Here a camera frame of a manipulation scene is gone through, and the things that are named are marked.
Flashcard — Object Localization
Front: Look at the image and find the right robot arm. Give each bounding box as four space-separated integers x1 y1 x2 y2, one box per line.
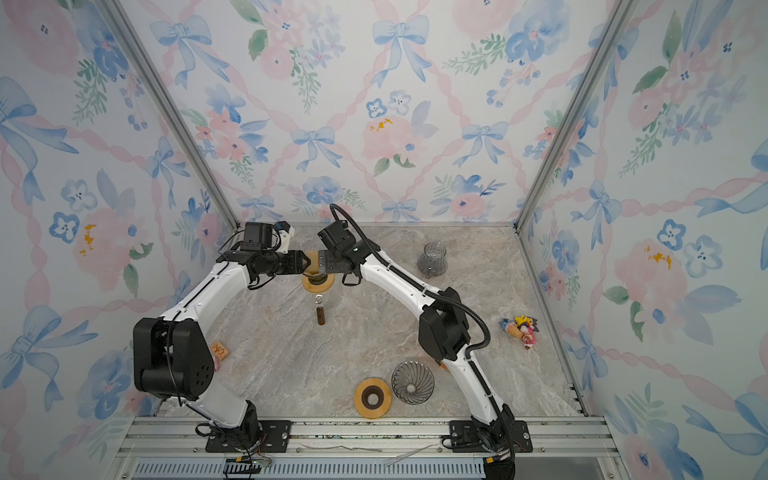
318 220 515 456

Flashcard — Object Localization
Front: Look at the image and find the brown paper coffee filter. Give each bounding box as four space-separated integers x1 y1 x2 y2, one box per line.
304 251 320 276

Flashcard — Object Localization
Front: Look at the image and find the small colourful toy figure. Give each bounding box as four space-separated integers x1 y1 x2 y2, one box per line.
501 315 539 350

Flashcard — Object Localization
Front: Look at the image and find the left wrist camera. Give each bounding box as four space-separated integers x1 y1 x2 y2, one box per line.
273 221 295 253

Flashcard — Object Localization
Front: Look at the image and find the small pink toy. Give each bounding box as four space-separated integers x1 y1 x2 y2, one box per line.
210 341 231 361

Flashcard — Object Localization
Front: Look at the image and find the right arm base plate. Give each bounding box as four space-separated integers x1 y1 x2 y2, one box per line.
442 420 534 455

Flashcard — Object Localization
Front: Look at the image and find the grey glass dripper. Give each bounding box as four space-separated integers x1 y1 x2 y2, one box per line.
391 360 435 405

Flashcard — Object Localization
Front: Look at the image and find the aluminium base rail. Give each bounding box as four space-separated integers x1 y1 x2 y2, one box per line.
106 417 629 479

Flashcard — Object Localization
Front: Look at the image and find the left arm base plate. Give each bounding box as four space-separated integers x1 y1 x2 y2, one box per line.
195 420 292 454

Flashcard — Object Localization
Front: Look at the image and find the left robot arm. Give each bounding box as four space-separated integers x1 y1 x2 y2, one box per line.
132 221 310 452

